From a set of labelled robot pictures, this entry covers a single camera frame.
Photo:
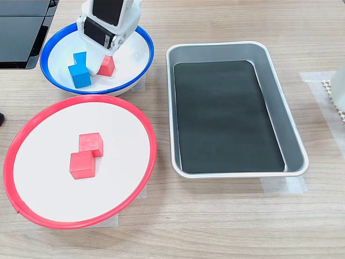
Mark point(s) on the black electronic device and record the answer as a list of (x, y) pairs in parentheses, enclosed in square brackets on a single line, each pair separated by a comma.
[(19, 37)]

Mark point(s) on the red-rimmed white plate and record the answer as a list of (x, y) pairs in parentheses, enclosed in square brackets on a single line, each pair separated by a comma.
[(54, 189)]

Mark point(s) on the blue-rimmed white plate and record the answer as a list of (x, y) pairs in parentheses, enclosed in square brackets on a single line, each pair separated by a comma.
[(129, 62)]

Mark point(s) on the small black object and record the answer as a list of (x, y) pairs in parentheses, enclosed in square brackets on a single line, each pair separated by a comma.
[(1, 120)]

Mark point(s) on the blue cube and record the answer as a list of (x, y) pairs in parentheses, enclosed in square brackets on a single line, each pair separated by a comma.
[(80, 58), (79, 76)]

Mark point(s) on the pale perforated plate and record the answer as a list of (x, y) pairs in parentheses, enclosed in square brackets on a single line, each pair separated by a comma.
[(326, 85)]

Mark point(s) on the clear tape strip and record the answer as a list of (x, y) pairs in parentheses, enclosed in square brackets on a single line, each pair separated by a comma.
[(140, 85), (107, 222), (143, 193), (285, 184)]

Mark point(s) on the steel tray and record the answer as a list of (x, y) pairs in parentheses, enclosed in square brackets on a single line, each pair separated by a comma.
[(291, 135)]

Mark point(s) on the black mat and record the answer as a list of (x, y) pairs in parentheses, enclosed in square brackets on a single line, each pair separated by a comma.
[(221, 121)]

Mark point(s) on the red cube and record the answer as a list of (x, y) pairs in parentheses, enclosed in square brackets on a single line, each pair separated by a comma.
[(106, 67), (90, 141), (81, 164)]

